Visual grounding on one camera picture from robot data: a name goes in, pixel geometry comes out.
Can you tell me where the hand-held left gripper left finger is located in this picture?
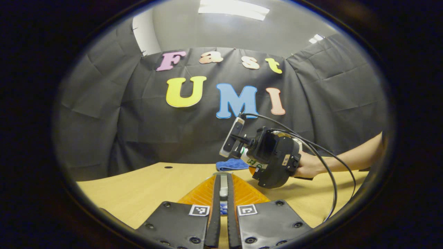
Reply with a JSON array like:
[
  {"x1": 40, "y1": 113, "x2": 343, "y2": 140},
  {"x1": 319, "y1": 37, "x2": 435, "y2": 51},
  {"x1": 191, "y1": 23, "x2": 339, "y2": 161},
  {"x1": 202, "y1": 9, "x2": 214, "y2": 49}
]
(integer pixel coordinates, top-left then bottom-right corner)
[{"x1": 135, "y1": 174, "x2": 222, "y2": 249}]

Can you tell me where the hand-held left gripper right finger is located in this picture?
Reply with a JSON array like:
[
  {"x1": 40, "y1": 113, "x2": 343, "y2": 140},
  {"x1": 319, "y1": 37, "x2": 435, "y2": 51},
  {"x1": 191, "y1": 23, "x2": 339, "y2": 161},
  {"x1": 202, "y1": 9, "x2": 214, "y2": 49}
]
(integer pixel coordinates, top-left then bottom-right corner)
[{"x1": 227, "y1": 173, "x2": 314, "y2": 249}]

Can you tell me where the white green-label water bottle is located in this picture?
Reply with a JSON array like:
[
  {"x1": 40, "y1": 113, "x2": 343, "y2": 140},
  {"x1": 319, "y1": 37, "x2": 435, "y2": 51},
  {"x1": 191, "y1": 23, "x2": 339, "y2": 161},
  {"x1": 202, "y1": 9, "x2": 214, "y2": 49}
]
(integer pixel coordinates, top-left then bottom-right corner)
[{"x1": 240, "y1": 147, "x2": 268, "y2": 170}]

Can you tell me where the blue towel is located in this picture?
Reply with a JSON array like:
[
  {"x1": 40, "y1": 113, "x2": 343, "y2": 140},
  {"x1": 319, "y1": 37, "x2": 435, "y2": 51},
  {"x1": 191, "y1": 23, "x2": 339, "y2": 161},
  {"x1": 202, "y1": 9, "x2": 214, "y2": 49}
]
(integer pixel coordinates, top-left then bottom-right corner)
[{"x1": 216, "y1": 158, "x2": 250, "y2": 172}]

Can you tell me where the black backdrop cloth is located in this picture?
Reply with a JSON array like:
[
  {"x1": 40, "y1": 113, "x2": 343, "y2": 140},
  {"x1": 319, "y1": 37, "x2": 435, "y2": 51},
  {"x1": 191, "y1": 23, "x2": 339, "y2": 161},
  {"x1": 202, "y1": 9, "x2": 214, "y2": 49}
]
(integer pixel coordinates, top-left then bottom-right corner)
[{"x1": 55, "y1": 17, "x2": 388, "y2": 180}]

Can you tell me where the long ceiling light panel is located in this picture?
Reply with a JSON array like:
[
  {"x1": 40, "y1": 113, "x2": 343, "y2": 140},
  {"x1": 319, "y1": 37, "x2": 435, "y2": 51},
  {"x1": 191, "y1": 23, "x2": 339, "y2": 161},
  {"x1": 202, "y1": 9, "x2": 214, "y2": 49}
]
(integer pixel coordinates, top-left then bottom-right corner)
[{"x1": 198, "y1": 0, "x2": 270, "y2": 21}]

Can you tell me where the black camera cable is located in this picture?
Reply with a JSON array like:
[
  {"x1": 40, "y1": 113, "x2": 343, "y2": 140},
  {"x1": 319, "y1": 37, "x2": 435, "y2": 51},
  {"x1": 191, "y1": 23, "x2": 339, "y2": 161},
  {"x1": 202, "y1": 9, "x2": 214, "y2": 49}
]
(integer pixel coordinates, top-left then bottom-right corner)
[{"x1": 240, "y1": 112, "x2": 339, "y2": 222}]

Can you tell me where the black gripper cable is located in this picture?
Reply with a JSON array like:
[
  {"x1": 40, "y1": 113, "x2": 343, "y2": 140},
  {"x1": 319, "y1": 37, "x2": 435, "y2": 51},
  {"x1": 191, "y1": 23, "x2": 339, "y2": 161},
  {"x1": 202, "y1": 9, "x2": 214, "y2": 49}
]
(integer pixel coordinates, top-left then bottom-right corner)
[{"x1": 270, "y1": 128, "x2": 357, "y2": 201}]

